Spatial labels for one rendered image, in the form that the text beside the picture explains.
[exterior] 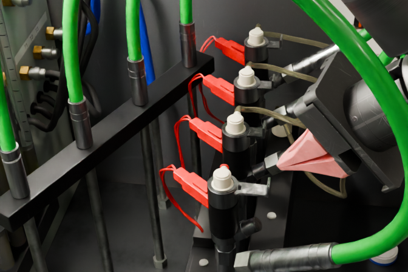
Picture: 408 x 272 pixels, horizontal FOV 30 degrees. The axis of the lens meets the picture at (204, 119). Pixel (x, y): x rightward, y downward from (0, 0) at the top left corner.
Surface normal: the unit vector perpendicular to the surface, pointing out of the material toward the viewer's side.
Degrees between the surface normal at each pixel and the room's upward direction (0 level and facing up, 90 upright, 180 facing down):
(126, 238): 0
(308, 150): 104
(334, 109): 46
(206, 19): 90
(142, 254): 0
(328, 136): 90
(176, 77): 0
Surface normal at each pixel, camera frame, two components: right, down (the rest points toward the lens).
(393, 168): 0.62, -0.40
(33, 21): 0.98, 0.07
